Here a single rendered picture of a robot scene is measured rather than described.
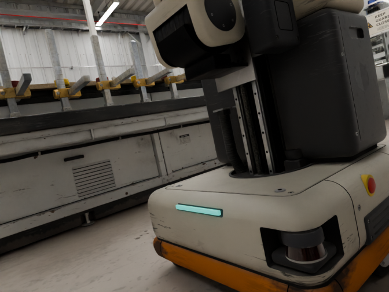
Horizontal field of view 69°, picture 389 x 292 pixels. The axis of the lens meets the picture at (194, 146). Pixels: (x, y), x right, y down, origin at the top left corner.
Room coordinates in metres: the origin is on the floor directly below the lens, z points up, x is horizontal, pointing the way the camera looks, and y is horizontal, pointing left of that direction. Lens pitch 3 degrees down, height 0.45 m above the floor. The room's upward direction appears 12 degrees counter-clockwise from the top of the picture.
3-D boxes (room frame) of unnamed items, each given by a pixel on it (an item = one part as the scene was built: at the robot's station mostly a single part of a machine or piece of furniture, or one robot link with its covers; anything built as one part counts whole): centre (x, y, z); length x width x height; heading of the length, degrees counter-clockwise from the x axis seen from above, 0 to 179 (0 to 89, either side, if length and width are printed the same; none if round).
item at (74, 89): (1.56, 0.57, 0.80); 0.43 x 0.03 x 0.04; 38
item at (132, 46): (1.91, 0.26, 0.87); 0.04 x 0.04 x 0.48; 38
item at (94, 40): (1.76, 0.46, 0.90); 0.04 x 0.04 x 0.48; 38
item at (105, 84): (1.77, 0.44, 0.83); 0.14 x 0.06 x 0.05; 128
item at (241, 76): (0.78, -0.14, 0.68); 0.28 x 0.27 x 0.25; 38
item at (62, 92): (1.62, 0.64, 0.80); 0.14 x 0.06 x 0.05; 128
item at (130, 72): (1.71, 0.37, 0.83); 0.43 x 0.03 x 0.04; 38
